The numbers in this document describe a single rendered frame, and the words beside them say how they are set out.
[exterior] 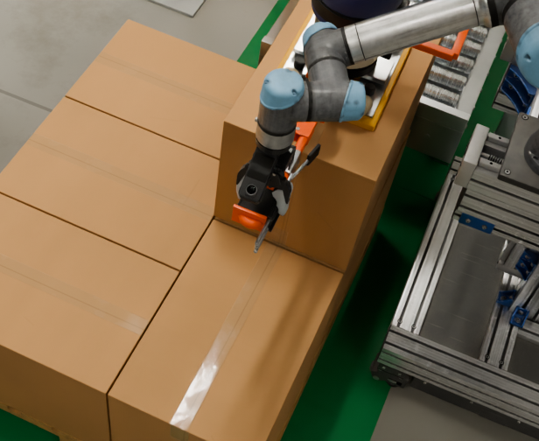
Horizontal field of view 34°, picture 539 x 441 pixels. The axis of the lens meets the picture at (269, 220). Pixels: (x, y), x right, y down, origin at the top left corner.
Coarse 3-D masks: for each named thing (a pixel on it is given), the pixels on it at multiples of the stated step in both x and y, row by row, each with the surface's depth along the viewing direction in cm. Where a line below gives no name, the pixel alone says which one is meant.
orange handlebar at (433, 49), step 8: (464, 32) 225; (456, 40) 223; (464, 40) 223; (416, 48) 222; (424, 48) 221; (432, 48) 220; (440, 48) 220; (456, 48) 221; (440, 56) 221; (448, 56) 220; (456, 56) 221; (296, 128) 199; (304, 128) 200; (312, 128) 200; (296, 136) 201; (304, 136) 199; (296, 144) 198; (304, 144) 198; (288, 176) 192; (240, 216) 185; (248, 224) 184; (256, 224) 184
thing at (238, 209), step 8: (264, 192) 187; (240, 200) 185; (264, 200) 186; (272, 200) 186; (240, 208) 184; (248, 208) 184; (256, 208) 184; (264, 208) 184; (232, 216) 187; (248, 216) 184; (256, 216) 183; (264, 216) 183
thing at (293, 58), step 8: (312, 16) 239; (304, 24) 238; (296, 40) 234; (288, 56) 230; (296, 56) 230; (280, 64) 228; (288, 64) 228; (296, 64) 226; (304, 64) 227; (304, 72) 227
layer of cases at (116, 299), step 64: (128, 64) 282; (192, 64) 285; (64, 128) 264; (128, 128) 266; (192, 128) 269; (0, 192) 248; (64, 192) 250; (128, 192) 252; (192, 192) 255; (384, 192) 278; (0, 256) 236; (64, 256) 238; (128, 256) 240; (192, 256) 242; (256, 256) 244; (0, 320) 225; (64, 320) 227; (128, 320) 229; (192, 320) 231; (256, 320) 233; (320, 320) 235; (0, 384) 243; (64, 384) 223; (128, 384) 218; (192, 384) 220; (256, 384) 222
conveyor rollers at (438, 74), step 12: (420, 0) 320; (456, 36) 306; (468, 36) 311; (480, 36) 309; (468, 48) 304; (444, 60) 300; (456, 60) 299; (468, 60) 299; (432, 72) 295; (444, 72) 295; (468, 72) 300; (432, 84) 291; (444, 84) 296; (456, 84) 294; (432, 96) 290; (444, 96) 289; (456, 96) 288
